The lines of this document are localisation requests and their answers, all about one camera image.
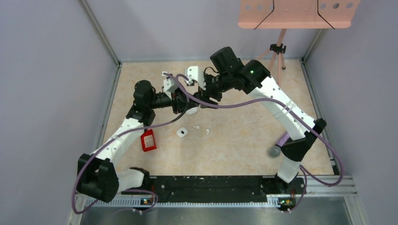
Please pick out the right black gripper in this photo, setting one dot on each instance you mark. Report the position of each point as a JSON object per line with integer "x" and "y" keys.
{"x": 207, "y": 93}

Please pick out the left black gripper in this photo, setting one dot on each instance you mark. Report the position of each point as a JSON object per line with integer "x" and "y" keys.
{"x": 180, "y": 101}

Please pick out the white oval charging case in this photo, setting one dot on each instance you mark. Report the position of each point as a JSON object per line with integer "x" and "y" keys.
{"x": 192, "y": 111}

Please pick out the small white square earbud case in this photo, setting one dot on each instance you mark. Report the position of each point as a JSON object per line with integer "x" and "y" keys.
{"x": 182, "y": 132}

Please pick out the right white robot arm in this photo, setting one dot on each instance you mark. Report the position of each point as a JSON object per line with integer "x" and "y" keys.
{"x": 255, "y": 80}

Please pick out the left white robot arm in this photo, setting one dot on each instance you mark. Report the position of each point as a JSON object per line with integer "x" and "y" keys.
{"x": 97, "y": 175}

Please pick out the red plastic box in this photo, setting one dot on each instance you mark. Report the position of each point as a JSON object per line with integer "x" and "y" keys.
{"x": 148, "y": 142}

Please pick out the purple handheld microphone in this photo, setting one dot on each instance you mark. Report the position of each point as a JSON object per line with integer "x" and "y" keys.
{"x": 275, "y": 150}

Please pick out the pink music stand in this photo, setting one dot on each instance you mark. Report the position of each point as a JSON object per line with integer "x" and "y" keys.
{"x": 296, "y": 14}

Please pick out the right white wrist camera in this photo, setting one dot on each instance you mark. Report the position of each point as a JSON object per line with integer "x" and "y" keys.
{"x": 194, "y": 75}

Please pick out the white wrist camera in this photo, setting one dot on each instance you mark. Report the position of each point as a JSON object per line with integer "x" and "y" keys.
{"x": 194, "y": 75}
{"x": 169, "y": 84}

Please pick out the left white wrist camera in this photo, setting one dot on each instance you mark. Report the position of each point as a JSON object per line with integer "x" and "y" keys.
{"x": 169, "y": 84}

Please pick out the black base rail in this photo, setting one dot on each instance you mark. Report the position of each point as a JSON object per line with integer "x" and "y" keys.
{"x": 220, "y": 189}

